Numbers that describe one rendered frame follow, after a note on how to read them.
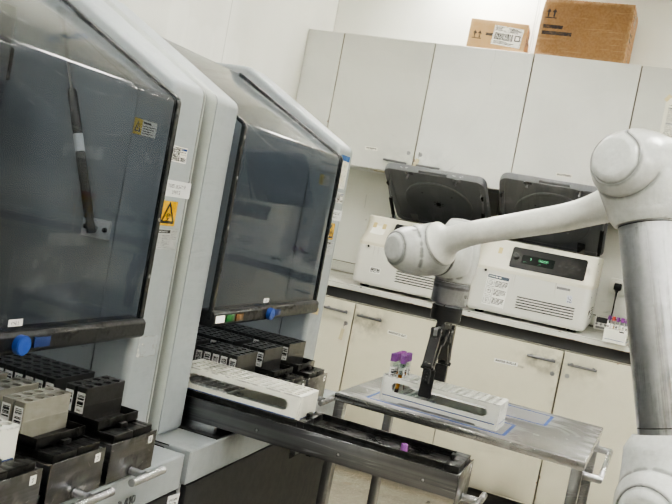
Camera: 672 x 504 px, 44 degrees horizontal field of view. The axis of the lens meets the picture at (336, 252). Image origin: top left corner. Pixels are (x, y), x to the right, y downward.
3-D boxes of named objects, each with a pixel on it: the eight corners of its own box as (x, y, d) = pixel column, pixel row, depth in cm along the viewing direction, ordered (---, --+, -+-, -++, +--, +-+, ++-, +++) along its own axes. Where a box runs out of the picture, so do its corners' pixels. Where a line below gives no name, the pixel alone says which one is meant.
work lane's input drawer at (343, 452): (150, 417, 183) (157, 377, 182) (183, 407, 196) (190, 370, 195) (475, 518, 157) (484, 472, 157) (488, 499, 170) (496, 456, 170)
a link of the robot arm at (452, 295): (474, 285, 207) (470, 309, 207) (439, 278, 210) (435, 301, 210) (465, 286, 198) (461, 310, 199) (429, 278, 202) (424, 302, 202)
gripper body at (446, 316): (458, 308, 199) (450, 346, 200) (466, 307, 207) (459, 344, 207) (428, 302, 202) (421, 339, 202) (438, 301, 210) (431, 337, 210)
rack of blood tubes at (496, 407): (377, 398, 206) (382, 373, 205) (390, 393, 215) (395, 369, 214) (495, 431, 194) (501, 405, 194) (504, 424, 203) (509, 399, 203)
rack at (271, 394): (174, 390, 183) (179, 362, 183) (197, 384, 192) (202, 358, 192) (296, 426, 173) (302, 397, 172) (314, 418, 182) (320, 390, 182)
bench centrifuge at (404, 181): (349, 283, 418) (373, 157, 415) (388, 282, 476) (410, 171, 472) (455, 307, 397) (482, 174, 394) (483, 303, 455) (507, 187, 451)
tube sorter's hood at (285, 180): (20, 278, 195) (66, 8, 192) (162, 276, 252) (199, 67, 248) (211, 328, 177) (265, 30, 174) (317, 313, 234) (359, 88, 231)
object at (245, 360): (246, 373, 206) (251, 349, 205) (254, 375, 205) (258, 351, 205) (224, 379, 195) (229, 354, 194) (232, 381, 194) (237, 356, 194)
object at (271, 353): (273, 366, 220) (277, 344, 220) (280, 368, 219) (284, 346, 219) (253, 371, 209) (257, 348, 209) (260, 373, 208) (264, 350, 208)
